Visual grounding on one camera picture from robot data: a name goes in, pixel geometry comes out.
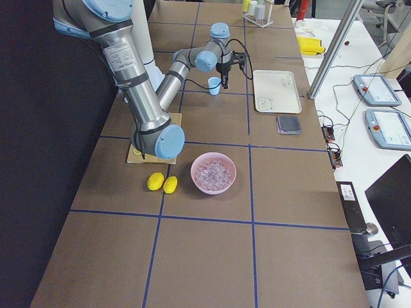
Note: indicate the yellow cloth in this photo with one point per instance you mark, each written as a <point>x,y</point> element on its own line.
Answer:
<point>310,46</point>

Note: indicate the grey folded cloth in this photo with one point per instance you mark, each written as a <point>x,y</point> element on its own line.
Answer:
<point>288,125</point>

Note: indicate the orange terminal block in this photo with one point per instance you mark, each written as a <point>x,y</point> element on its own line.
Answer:
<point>335,158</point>
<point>328,133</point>

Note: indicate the teach pendant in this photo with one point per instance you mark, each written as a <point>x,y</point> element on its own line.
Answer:
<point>388,129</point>
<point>375,90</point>

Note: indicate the black laptop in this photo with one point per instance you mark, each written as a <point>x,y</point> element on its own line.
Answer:
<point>389,199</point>

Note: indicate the light blue plastic cup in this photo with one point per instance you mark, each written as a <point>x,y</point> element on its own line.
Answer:
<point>214,84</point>

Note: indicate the upper yellow lemon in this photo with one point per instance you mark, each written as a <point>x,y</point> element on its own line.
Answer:
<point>155,181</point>

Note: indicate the white wire cup rack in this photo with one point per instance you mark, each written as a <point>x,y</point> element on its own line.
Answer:
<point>260,23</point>

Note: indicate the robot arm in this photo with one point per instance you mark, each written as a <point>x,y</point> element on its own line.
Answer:
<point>121,29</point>

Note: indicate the yellow lemon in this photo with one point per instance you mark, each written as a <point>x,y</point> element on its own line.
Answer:
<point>155,181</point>
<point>170,184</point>

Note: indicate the upper teach pendant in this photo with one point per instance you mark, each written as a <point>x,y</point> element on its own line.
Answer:
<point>375,90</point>

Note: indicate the black box with label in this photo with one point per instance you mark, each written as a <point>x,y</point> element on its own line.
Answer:
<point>351,207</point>

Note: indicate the lower yellow lemon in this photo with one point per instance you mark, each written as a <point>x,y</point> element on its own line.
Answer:
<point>170,184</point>

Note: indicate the lower teach pendant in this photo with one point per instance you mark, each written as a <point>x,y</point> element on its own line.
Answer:
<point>388,129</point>

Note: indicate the aluminium frame post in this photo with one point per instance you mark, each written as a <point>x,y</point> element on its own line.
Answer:
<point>335,45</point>

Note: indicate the white plastic cup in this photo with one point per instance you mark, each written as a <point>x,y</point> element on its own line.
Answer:
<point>252,6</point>

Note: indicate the cream bear serving tray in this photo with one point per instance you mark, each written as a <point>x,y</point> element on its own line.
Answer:
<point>276,92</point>

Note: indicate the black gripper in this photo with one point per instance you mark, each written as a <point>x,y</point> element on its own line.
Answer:
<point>222,68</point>

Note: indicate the clear ice cubes pile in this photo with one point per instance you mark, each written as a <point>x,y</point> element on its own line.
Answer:
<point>213,175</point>

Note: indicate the pink bowl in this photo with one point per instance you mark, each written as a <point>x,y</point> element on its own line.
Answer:
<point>209,156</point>

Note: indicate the grey plastic cup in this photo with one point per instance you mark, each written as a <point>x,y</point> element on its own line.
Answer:
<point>259,12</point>

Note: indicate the yellow plastic cup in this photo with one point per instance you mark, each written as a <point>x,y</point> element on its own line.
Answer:
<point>245,6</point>

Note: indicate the wooden cutting board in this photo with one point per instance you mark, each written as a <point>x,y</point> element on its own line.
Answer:
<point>164,147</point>

